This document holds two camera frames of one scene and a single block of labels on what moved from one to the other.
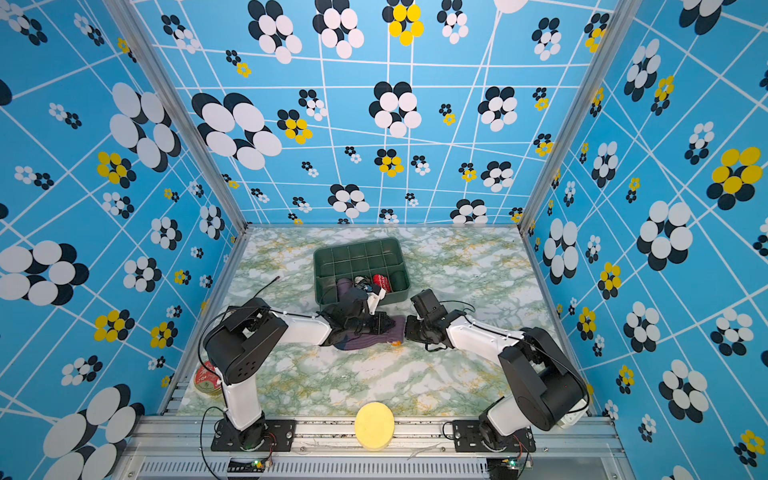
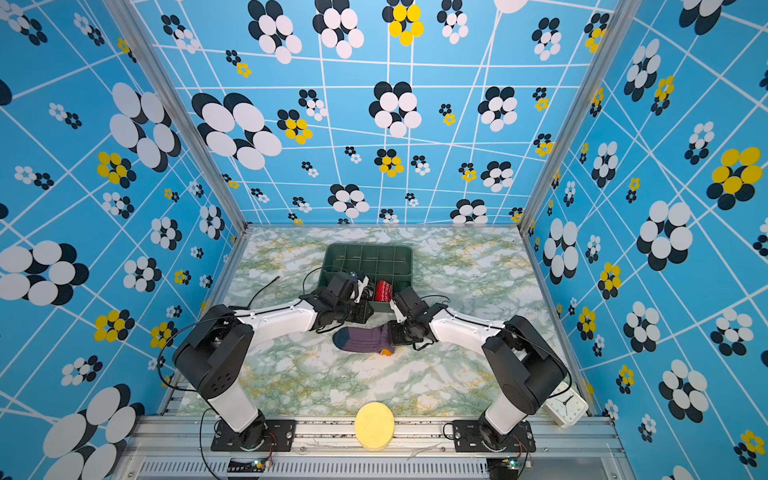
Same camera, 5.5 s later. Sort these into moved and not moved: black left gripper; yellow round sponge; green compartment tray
Moved: black left gripper
Not moved: yellow round sponge; green compartment tray
